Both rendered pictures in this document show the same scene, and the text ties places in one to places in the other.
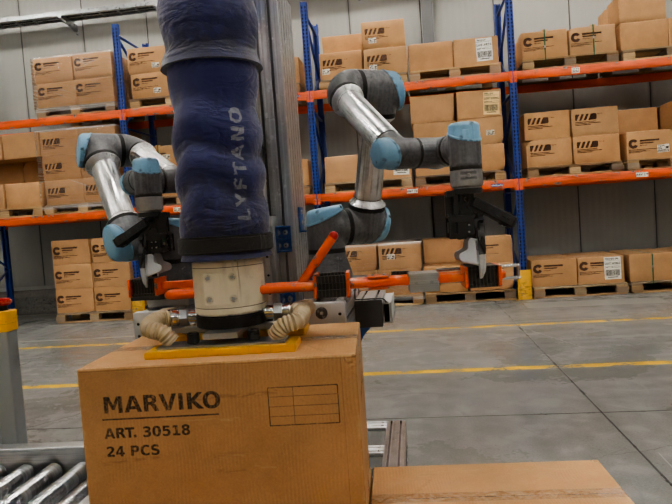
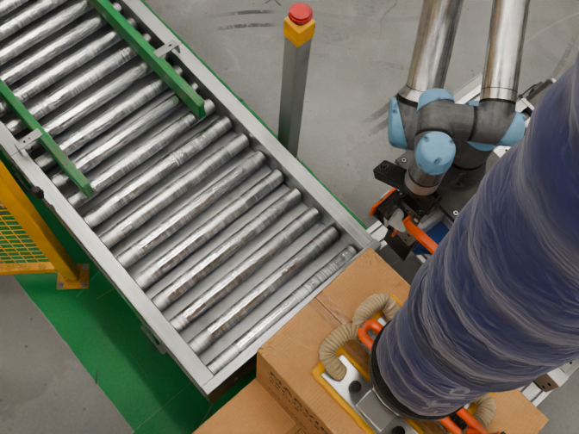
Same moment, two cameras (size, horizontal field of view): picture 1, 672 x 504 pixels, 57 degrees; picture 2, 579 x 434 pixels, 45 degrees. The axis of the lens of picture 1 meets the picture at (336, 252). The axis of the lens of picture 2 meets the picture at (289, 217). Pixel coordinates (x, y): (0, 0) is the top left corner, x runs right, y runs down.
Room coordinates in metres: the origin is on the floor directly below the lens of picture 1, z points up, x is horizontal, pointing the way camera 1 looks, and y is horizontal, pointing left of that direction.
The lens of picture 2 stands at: (1.04, 0.33, 2.63)
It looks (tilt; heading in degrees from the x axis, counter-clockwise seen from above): 67 degrees down; 36
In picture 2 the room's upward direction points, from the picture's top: 7 degrees clockwise
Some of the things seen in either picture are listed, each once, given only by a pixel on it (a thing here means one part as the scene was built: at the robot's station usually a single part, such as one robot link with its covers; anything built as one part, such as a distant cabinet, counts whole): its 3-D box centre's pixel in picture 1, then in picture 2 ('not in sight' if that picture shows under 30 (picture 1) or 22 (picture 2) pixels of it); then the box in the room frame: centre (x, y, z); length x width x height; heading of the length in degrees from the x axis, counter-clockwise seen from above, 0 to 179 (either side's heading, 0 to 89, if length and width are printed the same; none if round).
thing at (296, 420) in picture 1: (241, 423); (387, 397); (1.49, 0.26, 0.74); 0.60 x 0.40 x 0.40; 86
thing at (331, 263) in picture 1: (327, 264); not in sight; (1.93, 0.03, 1.09); 0.15 x 0.15 x 0.10
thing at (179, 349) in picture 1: (223, 341); (375, 410); (1.40, 0.27, 0.97); 0.34 x 0.10 x 0.05; 86
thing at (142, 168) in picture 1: (146, 177); (432, 158); (1.77, 0.52, 1.38); 0.09 x 0.08 x 0.11; 35
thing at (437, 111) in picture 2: (141, 181); (442, 119); (1.86, 0.56, 1.38); 0.11 x 0.11 x 0.08; 35
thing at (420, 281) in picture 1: (423, 281); not in sight; (1.46, -0.20, 1.06); 0.07 x 0.07 x 0.04; 86
